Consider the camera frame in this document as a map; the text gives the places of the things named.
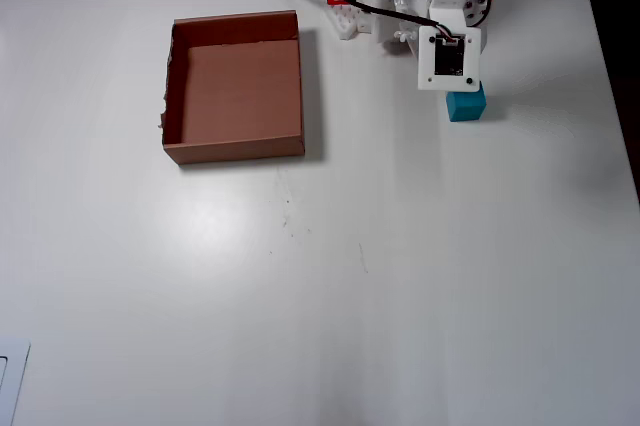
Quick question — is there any brown cardboard box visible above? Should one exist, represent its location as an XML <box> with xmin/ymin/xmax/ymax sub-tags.
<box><xmin>158</xmin><ymin>9</ymin><xmax>307</xmax><ymax>166</ymax></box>

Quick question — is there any black camera cable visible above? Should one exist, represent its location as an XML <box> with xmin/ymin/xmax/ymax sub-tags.
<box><xmin>274</xmin><ymin>0</ymin><xmax>451</xmax><ymax>40</ymax></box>

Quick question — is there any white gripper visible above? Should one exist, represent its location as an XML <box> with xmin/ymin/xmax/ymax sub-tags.
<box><xmin>429</xmin><ymin>0</ymin><xmax>492</xmax><ymax>55</ymax></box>

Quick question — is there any white square wrist camera mount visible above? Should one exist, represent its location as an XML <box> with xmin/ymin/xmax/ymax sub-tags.
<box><xmin>417</xmin><ymin>24</ymin><xmax>483</xmax><ymax>93</ymax></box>

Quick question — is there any blue cube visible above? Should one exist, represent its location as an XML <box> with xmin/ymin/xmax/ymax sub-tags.
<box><xmin>445</xmin><ymin>80</ymin><xmax>488</xmax><ymax>124</ymax></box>

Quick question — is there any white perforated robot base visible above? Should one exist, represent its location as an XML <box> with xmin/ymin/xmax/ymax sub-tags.
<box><xmin>324</xmin><ymin>0</ymin><xmax>386</xmax><ymax>42</ymax></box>

